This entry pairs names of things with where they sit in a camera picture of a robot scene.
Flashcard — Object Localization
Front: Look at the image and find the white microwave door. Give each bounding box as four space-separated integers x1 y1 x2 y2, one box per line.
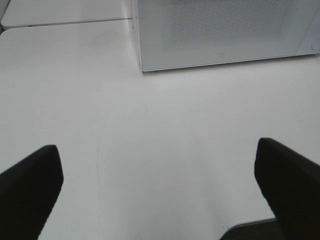
136 0 316 73

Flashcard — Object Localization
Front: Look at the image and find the round white door-release button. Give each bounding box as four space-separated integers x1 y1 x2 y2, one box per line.
311 41 320 51

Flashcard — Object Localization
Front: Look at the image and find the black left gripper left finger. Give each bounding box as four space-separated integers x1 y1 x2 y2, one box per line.
0 145 64 240

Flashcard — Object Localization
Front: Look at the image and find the white microwave oven body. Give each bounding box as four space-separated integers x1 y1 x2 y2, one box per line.
129 0 320 73

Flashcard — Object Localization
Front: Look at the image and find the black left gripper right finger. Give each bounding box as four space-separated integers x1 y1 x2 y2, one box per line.
254 138 320 240

